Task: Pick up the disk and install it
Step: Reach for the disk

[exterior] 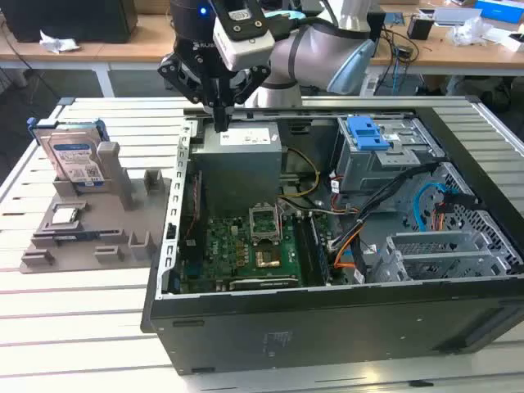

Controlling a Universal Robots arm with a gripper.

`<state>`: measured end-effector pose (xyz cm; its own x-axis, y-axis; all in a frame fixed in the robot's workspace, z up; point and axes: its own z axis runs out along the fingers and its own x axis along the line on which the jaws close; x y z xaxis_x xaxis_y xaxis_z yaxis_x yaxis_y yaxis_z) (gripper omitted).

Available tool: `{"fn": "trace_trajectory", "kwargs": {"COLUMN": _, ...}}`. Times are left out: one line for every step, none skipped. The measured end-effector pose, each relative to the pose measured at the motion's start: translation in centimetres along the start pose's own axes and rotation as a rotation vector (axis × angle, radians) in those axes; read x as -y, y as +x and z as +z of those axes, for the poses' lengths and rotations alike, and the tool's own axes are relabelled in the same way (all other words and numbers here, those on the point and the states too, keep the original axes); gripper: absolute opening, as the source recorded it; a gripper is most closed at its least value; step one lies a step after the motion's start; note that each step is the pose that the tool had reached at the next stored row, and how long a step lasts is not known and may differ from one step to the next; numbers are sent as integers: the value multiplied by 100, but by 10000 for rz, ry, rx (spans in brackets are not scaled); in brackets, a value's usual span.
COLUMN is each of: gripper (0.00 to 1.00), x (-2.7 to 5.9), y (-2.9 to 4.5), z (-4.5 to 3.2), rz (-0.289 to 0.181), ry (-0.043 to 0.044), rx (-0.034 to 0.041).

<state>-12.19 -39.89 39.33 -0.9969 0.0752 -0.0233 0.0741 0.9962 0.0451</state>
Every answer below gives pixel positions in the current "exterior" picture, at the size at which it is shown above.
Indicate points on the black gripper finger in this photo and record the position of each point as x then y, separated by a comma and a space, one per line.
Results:
249, 84
184, 82

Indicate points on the hard disk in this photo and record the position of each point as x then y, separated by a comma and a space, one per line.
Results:
75, 159

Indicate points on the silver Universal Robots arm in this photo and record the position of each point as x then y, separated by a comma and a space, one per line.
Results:
311, 49

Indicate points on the grey metal disk bay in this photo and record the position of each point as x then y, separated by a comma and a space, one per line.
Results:
442, 254

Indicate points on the wooden desk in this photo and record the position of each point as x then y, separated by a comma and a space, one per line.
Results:
135, 45

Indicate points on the grey power supply unit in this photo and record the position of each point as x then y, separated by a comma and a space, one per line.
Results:
237, 176

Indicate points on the white power strip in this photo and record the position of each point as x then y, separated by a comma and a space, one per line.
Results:
369, 86

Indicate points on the black computer tower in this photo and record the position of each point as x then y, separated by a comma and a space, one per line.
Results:
69, 20

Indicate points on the blue drive caddy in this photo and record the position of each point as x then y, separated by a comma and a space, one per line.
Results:
366, 133

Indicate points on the crumpled white paper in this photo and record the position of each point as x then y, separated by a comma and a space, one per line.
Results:
57, 43

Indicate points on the CPU socket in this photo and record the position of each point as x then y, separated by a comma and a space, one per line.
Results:
264, 223

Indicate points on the black speaker box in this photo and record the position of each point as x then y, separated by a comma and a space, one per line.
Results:
377, 26

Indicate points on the grey metal drive cage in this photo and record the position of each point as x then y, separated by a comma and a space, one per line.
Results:
368, 168

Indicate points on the grey parts rack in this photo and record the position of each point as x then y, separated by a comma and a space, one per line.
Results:
102, 229

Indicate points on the green motherboard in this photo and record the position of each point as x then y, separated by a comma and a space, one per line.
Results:
229, 254

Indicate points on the black RAM slot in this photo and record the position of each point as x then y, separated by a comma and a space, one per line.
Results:
304, 249

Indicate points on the gold chipset heatsink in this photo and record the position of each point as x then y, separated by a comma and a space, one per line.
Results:
268, 259

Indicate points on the silver CPU chip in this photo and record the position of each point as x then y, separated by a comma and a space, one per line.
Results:
64, 216

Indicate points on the installed RAM stick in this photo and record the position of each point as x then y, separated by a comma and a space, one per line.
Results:
319, 249

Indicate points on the dark RAM stick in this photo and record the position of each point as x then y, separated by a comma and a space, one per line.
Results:
75, 237

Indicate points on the black graphics card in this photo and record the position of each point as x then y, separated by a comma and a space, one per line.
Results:
264, 283

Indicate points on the clear plastic bag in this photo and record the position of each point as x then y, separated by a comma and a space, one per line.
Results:
471, 30

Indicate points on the black open PC case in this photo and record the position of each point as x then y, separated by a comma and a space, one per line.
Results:
327, 327

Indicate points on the blue cardboard box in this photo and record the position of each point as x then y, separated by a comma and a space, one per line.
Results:
499, 9

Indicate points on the white small box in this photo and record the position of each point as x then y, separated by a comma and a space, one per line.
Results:
509, 41

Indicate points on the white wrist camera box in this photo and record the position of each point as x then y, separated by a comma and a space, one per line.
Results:
245, 37

